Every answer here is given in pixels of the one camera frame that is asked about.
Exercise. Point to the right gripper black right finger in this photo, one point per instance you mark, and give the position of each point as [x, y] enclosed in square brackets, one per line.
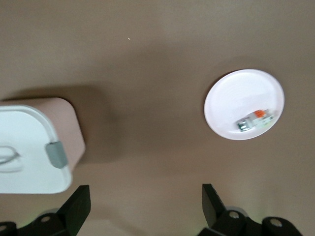
[214, 214]

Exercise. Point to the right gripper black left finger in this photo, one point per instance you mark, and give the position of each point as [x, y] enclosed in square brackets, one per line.
[73, 211]

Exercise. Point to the pink box with white lid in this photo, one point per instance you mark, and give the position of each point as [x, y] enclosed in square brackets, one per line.
[27, 137]

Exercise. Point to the white grey orange connector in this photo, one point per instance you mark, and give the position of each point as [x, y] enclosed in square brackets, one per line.
[256, 120]

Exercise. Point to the pink round plate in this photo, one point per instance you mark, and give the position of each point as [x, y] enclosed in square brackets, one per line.
[236, 98]

